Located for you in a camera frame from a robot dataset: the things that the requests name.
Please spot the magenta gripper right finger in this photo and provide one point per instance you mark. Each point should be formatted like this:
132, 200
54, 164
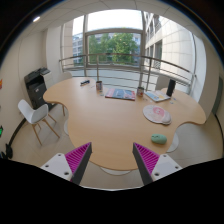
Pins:
153, 166

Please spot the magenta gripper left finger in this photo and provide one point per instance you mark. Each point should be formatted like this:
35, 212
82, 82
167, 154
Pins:
70, 166

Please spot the pink round mouse pad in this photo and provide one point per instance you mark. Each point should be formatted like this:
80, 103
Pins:
157, 114

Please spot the white chair wooden legs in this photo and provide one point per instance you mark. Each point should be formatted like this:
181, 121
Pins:
34, 116

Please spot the light blue book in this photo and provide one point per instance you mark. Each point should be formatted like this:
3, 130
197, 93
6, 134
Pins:
157, 96

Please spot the colourful magazine on table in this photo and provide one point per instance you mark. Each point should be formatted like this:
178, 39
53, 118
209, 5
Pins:
120, 94

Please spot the right drink can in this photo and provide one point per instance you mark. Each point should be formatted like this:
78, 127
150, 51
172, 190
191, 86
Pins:
140, 91

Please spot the small black object on table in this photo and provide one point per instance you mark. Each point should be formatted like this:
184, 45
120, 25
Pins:
85, 82

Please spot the black speaker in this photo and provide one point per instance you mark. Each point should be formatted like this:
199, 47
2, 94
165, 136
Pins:
171, 87

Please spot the white chair far right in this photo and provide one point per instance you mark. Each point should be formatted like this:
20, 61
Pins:
162, 82

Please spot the white chair behind table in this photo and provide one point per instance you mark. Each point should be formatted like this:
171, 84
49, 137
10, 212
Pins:
65, 76

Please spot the black office printer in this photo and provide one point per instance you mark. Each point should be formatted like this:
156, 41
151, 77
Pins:
36, 87

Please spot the metal window railing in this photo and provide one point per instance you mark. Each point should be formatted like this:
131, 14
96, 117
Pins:
128, 70

